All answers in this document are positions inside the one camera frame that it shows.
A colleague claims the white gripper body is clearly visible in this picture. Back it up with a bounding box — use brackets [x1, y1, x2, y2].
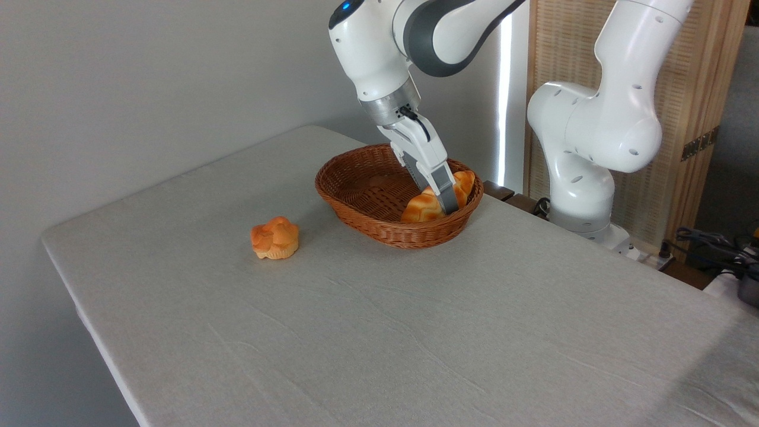
[379, 116, 449, 179]

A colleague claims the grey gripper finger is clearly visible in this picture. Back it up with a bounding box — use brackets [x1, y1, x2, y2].
[428, 165, 460, 215]
[409, 168, 435, 194]

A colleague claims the long braided bread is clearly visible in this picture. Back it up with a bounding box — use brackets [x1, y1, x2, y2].
[400, 170, 476, 224]

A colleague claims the round muffin bread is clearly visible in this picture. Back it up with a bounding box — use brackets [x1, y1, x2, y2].
[250, 216, 300, 260]

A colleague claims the brown wicker basket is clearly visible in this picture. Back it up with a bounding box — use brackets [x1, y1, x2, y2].
[314, 143, 484, 250]

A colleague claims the white tablecloth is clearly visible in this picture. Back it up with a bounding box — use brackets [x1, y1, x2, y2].
[40, 125, 759, 427]

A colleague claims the white power strip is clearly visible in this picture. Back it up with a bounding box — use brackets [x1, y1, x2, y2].
[636, 248, 677, 271]

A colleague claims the metal screen hinge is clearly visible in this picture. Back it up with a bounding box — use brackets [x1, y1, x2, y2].
[681, 126, 720, 162]

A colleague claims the bamboo folding screen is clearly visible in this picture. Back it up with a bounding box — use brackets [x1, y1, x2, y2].
[525, 0, 751, 250]

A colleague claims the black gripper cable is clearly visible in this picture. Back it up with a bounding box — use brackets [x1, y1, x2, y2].
[398, 106, 431, 143]

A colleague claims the black cable bundle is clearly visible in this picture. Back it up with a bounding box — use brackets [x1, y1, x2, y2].
[673, 227, 759, 279]

